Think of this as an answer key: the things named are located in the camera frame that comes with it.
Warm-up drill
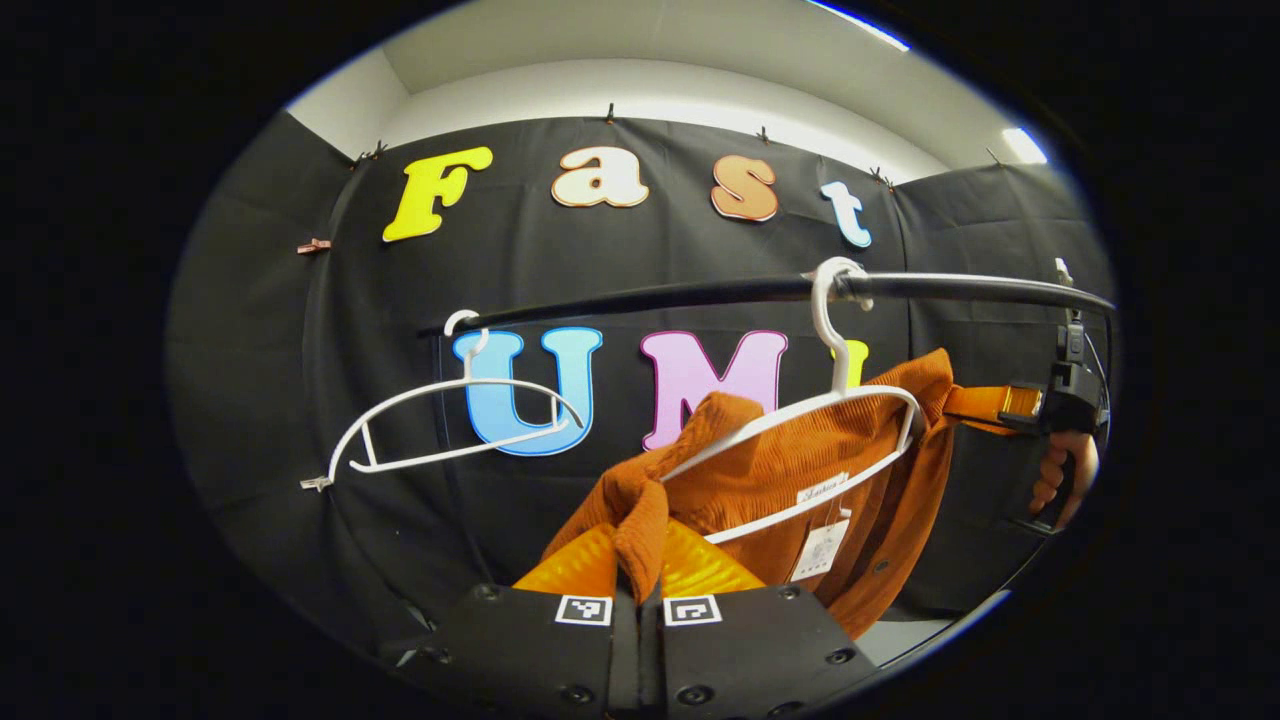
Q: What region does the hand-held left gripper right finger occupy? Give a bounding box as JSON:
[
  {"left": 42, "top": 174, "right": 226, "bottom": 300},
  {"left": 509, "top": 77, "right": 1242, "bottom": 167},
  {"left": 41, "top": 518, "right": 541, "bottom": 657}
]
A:
[{"left": 640, "top": 520, "right": 876, "bottom": 720}]

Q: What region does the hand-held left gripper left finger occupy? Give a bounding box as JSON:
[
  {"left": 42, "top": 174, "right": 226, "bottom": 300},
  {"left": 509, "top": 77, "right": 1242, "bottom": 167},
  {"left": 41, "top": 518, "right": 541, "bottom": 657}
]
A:
[{"left": 395, "top": 522, "right": 641, "bottom": 720}]

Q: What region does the orange corduroy jacket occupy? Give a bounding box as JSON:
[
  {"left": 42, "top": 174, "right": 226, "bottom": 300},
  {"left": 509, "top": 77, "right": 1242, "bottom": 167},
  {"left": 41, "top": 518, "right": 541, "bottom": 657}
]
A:
[{"left": 540, "top": 348, "right": 961, "bottom": 641}]

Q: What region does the white clothes hanger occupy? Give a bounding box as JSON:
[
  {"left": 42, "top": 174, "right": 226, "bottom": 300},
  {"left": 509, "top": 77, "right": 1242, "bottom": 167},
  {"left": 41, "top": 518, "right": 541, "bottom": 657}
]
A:
[
  {"left": 300, "top": 309, "right": 586, "bottom": 493},
  {"left": 660, "top": 256, "right": 923, "bottom": 546}
]

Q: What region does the black clothes rack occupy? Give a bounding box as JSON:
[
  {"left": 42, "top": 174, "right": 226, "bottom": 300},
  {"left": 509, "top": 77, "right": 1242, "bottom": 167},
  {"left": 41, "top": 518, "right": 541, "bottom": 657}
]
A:
[{"left": 420, "top": 270, "right": 1116, "bottom": 591}]

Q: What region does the black backdrop cloth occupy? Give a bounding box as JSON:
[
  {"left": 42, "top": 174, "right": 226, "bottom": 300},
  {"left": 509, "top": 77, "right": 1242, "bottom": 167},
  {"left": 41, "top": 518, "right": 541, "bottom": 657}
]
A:
[{"left": 165, "top": 110, "right": 1116, "bottom": 651}]

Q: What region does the row of black backdrop clips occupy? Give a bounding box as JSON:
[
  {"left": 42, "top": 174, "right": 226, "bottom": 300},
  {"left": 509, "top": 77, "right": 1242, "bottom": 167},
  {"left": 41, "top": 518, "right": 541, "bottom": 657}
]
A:
[{"left": 350, "top": 100, "right": 1001, "bottom": 191}]

